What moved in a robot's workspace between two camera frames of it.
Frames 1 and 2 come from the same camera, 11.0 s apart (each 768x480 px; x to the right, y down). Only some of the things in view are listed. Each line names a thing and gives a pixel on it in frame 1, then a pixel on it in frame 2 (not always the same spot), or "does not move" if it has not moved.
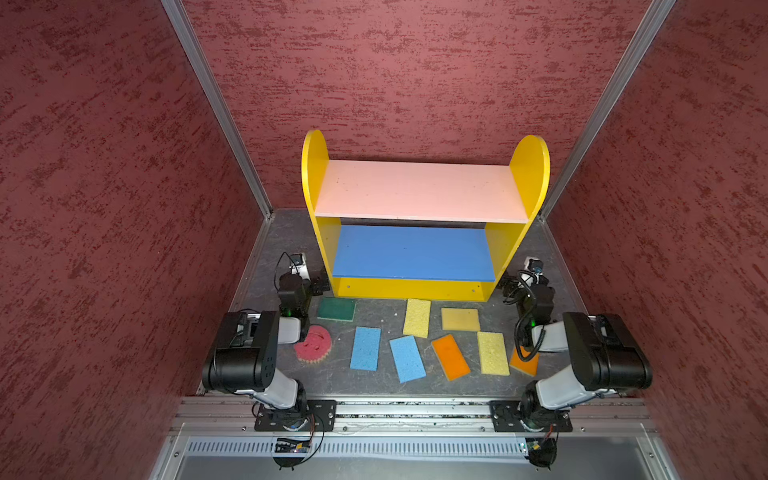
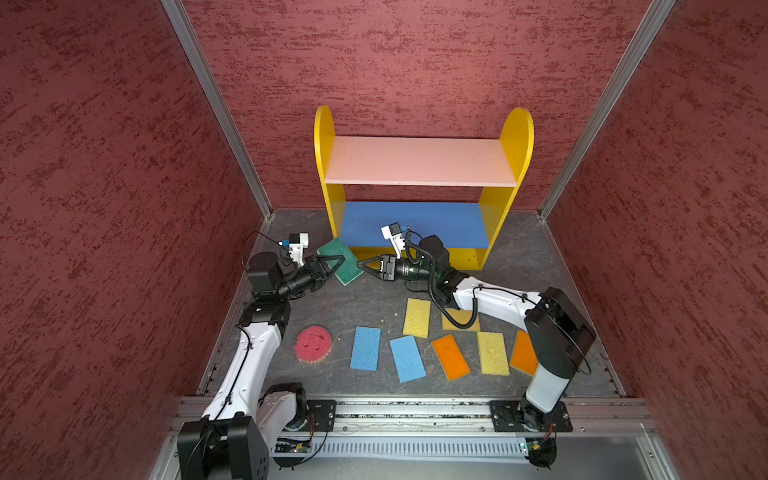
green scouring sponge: (340, 309) to (350, 269)
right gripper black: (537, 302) to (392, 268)
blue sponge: (407, 358) does not move
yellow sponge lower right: (493, 353) does not move
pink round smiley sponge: (315, 346) does not move
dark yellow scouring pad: (466, 319) does not move
